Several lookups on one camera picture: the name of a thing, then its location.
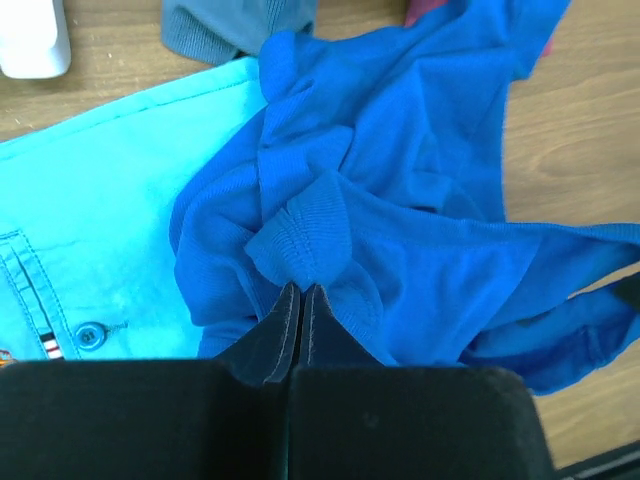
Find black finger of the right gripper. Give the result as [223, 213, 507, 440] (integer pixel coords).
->
[614, 272, 640, 312]

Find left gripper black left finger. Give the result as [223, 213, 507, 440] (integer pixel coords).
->
[1, 286, 300, 480]

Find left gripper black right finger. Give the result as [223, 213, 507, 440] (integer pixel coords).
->
[288, 287, 555, 479]

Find blue tank top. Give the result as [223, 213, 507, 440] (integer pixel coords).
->
[169, 1, 639, 394]

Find maroon hanging tank top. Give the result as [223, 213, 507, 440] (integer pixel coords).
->
[402, 0, 556, 61]

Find grey-blue hanging tank top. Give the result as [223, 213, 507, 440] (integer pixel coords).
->
[161, 0, 317, 65]

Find turquoise folded shorts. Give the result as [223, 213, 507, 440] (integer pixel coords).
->
[1, 57, 264, 365]

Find left white rack foot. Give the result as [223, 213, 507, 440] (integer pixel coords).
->
[0, 0, 71, 80]

